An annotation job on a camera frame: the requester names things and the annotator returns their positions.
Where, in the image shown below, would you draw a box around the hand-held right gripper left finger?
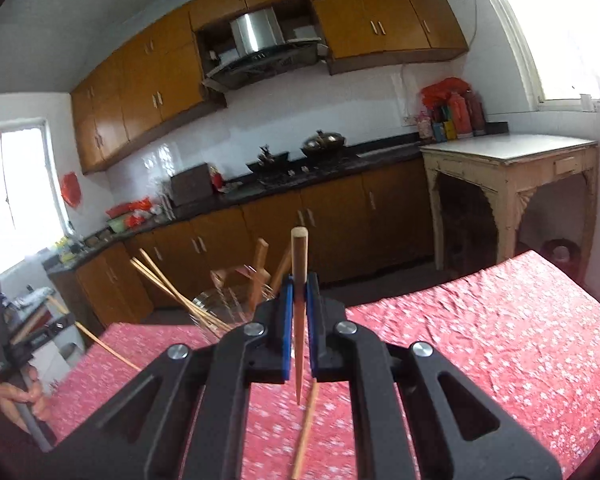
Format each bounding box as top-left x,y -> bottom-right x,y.
45,282 -> 297,480

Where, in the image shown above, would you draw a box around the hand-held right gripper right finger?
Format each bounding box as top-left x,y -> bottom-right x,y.
305,275 -> 564,480

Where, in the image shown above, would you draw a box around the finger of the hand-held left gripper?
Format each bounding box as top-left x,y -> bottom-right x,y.
10,313 -> 77,350

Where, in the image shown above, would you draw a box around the wire utensil holder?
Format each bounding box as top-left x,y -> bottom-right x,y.
192,280 -> 281,347

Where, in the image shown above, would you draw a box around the person's left hand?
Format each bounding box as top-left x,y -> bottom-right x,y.
0,364 -> 52,434

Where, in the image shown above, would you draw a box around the yellow detergent bottle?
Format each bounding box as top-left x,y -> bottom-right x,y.
55,237 -> 79,264

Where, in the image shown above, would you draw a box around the wooden base cabinets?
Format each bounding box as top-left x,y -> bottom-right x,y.
50,157 -> 437,325

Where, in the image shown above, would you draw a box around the red basin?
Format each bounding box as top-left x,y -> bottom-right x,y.
106,200 -> 154,219

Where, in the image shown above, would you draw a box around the black kitchen countertop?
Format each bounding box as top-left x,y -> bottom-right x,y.
45,122 -> 510,275

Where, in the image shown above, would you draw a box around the gas stove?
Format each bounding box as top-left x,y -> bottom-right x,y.
252,157 -> 361,184

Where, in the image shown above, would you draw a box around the red floral tablecloth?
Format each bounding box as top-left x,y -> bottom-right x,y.
42,250 -> 600,480

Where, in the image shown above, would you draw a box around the black wok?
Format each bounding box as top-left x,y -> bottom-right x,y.
246,145 -> 291,174

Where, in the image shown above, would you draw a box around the dark cutting board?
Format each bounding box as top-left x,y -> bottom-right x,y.
170,162 -> 215,207

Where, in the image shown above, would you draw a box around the pot with lid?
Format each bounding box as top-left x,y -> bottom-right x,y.
300,130 -> 346,157

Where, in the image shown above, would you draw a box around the red sauce bottle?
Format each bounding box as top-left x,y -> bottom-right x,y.
447,94 -> 473,139

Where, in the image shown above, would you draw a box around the round plastic bin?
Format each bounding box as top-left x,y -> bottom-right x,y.
542,238 -> 581,266

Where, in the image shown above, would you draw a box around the cream side table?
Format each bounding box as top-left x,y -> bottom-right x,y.
420,134 -> 600,287

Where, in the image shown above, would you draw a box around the dark sauce bottle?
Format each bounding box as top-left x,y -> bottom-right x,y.
465,90 -> 487,136

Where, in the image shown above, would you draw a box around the steel range hood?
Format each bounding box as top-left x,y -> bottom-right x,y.
203,7 -> 329,92

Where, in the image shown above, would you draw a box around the large bright window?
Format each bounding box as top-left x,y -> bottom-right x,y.
475,0 -> 600,112

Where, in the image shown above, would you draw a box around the red bag on wall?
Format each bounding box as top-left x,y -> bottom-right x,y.
61,171 -> 81,207

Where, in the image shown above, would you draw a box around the wooden wall cabinets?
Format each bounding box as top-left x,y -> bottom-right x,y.
70,0 -> 470,175

